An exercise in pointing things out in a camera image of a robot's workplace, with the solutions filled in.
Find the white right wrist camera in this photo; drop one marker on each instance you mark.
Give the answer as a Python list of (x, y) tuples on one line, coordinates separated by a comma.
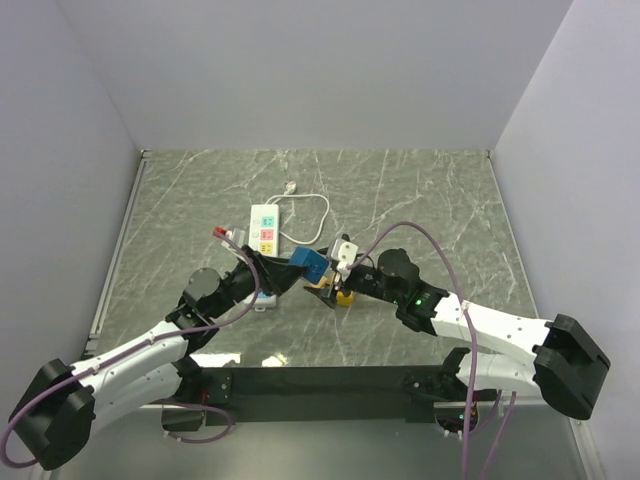
[(343, 253)]

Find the aluminium frame rail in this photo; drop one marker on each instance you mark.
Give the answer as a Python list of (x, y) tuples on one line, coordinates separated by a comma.
[(80, 255)]

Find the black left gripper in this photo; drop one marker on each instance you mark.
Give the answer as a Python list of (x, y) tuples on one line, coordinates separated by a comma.
[(278, 274)]

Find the blue cube socket adapter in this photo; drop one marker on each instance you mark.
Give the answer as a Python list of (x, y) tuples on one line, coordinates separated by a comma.
[(313, 263)]

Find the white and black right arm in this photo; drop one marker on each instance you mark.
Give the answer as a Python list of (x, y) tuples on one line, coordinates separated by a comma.
[(556, 360)]

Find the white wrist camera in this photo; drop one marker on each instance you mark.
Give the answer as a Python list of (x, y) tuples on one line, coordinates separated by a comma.
[(231, 238), (343, 253)]

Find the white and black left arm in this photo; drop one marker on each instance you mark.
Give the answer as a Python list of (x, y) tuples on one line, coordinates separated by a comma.
[(55, 416)]

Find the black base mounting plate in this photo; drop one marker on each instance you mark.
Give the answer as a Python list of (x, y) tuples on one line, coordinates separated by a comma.
[(280, 394)]

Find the yellow cube socket adapter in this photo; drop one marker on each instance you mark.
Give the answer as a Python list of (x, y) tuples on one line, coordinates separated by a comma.
[(343, 298)]

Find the white power strip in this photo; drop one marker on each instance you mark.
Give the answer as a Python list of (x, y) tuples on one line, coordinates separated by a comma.
[(264, 229)]

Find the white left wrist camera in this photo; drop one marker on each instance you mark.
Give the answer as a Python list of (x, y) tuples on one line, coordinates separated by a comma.
[(231, 238)]

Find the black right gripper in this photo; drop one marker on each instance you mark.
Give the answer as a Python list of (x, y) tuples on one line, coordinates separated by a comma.
[(328, 296)]

